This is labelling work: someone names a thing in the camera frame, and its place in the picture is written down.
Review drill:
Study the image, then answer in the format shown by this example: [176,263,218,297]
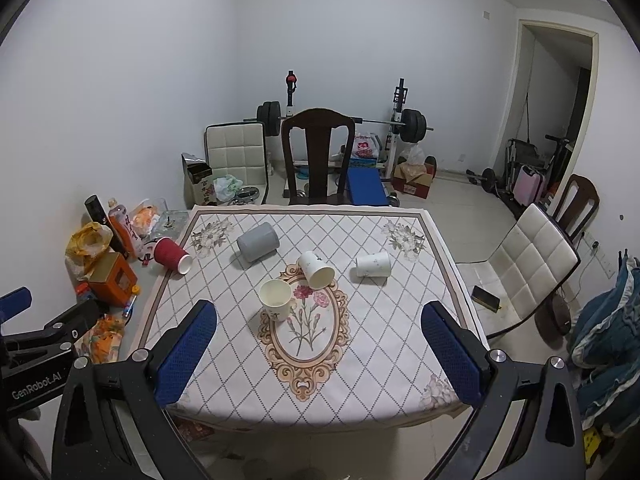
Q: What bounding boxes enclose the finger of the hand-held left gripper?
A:
[0,298,104,358]
[0,286,32,316]

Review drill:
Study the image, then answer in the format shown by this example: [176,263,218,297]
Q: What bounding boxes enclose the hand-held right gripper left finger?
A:
[51,299,218,480]

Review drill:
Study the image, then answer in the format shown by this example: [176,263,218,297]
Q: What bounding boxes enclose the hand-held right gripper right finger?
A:
[421,301,586,480]

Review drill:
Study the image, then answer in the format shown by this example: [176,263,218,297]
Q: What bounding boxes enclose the red paper cup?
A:
[153,236,193,276]

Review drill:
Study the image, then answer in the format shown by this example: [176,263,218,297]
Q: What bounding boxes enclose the cream cup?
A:
[259,280,296,323]

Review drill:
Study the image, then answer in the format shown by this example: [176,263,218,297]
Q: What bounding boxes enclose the grey cup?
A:
[236,222,279,263]

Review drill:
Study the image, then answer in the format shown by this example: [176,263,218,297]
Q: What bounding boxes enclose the white speckled paper cup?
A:
[297,251,336,290]

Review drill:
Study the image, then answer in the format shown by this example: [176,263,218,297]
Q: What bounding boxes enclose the orange snack bag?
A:
[75,314,126,365]
[129,200,161,238]

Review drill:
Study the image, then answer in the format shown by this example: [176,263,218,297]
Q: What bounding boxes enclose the black phone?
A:
[472,286,502,311]

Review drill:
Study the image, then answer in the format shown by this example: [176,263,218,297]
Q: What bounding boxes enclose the orange box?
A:
[89,251,139,307]

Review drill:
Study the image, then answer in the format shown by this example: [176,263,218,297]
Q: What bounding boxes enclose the floral diamond-pattern tablecloth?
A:
[131,204,488,433]

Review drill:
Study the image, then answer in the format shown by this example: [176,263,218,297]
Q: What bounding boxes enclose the yellow plastic bag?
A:
[66,221,115,281]

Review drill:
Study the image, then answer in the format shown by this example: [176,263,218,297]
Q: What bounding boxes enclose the orange drink bottle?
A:
[107,198,138,256]

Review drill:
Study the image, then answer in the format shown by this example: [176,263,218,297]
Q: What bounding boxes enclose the black bottle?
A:
[84,195,130,261]

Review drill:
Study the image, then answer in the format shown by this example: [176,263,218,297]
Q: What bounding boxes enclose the white padded chair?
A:
[204,122,271,206]
[456,203,582,339]

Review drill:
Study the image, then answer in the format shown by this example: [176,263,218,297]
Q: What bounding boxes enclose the clear plastic box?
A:
[150,199,190,246]

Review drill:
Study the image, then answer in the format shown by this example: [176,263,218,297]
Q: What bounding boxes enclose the blue quilt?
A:
[567,256,640,436]

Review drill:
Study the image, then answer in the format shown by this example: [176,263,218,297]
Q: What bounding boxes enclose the open foil-lined carton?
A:
[181,152,217,208]

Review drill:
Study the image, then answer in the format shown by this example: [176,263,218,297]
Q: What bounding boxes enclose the green and white plastic bag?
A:
[214,175,241,203]

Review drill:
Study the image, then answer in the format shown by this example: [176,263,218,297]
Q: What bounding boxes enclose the cardboard box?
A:
[391,156,437,198]

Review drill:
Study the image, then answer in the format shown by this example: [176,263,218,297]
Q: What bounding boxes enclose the small black barbell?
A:
[466,167,498,193]

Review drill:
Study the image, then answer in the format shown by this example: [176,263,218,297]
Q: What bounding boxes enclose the pink suitcase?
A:
[515,162,548,206]

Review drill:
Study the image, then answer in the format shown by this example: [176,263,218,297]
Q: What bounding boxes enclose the blue bench pad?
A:
[346,167,390,207]

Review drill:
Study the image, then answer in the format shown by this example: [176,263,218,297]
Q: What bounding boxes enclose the folded metal cart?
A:
[506,137,538,191]

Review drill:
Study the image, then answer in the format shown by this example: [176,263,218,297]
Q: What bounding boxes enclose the dark wooden chair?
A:
[280,108,357,206]
[542,174,601,251]

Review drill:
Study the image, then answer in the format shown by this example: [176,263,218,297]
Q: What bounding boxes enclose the red and white plastic bag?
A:
[352,132,381,161]

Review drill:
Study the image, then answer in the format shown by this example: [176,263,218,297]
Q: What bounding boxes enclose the white weight bench rack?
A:
[285,70,408,196]

